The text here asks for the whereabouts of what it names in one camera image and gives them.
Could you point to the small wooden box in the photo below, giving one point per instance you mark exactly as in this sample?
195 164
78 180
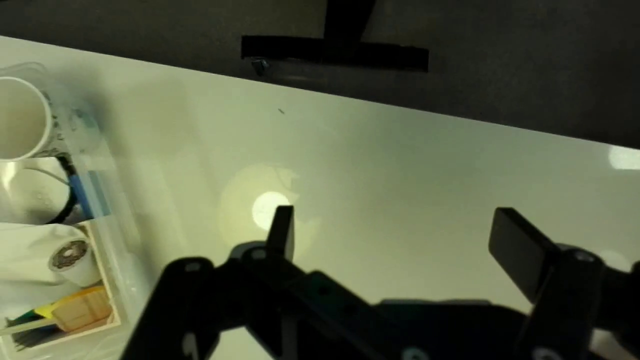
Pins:
80 310

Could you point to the white paper napkin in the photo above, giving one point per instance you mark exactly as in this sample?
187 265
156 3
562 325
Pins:
26 256

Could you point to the white round lid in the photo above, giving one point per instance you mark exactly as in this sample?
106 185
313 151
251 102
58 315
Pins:
37 192

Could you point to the black round stool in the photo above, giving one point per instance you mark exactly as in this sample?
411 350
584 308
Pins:
332 52

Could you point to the white paper cup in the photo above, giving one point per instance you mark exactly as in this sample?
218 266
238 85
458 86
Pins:
20 116

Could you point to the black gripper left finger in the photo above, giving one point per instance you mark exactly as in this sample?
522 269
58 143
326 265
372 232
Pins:
201 300

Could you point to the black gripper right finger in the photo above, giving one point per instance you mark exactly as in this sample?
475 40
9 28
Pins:
566 286

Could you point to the clear plastic lunchbox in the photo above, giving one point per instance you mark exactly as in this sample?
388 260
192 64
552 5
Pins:
100 172

